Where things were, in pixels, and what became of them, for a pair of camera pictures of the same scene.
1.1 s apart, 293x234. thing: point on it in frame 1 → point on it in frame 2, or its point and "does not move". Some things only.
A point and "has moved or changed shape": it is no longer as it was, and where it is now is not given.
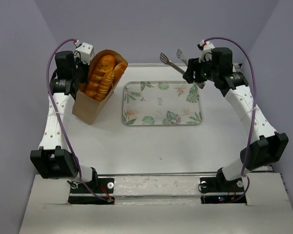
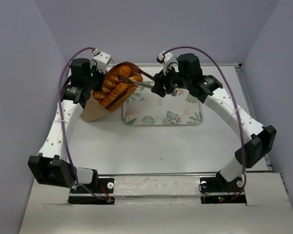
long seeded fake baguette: x=104 y=66 has moved or changed shape
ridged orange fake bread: x=105 y=87 → x=111 y=96
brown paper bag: x=86 y=108 has moved or changed shape
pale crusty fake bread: x=118 y=70 → x=136 y=78
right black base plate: x=215 y=190 does not move
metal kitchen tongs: x=165 y=59 has moved or changed shape
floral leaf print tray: x=162 y=103 does not move
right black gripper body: x=205 y=70 → x=172 y=80
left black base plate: x=89 y=193 does not move
